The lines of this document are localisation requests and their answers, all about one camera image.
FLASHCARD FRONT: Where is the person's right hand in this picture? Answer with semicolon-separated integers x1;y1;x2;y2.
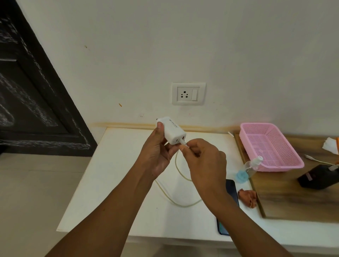
179;138;229;210

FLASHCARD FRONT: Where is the person's left hand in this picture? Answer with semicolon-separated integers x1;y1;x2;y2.
135;122;183;183

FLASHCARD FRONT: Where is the black smartphone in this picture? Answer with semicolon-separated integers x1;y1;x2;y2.
216;179;240;236

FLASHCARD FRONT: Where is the white charger adapter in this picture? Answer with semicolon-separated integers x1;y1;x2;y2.
155;116;187;145

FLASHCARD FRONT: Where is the white charging cable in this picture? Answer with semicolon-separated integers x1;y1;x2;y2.
155;142;203;208

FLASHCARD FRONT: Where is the clear spray bottle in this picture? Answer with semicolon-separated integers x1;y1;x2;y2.
235;155;264;184

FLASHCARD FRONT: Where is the orange cleaning cloth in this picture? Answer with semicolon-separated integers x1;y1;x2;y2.
237;188;259;209

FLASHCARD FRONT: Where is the person's left forearm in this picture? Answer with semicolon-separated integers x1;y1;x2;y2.
45;169;157;257

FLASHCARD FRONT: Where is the person's right forearm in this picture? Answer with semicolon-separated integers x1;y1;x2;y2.
209;195;295;257

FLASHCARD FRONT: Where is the pink plastic basket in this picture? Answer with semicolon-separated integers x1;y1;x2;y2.
239;122;305;173

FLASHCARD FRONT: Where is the brown wooden board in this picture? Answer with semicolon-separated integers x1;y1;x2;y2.
234;133;339;223

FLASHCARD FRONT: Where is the black power bank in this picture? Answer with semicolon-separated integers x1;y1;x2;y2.
297;164;339;191

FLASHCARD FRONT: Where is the white crumpled tissue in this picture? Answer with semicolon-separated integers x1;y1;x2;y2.
322;137;339;155

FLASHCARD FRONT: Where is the black carved door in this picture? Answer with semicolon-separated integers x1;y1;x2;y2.
0;0;98;157

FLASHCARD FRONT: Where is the white wall socket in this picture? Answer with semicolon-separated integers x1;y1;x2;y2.
171;82;207;106

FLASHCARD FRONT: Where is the thin white loose cable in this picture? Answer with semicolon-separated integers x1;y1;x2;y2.
304;154;334;166

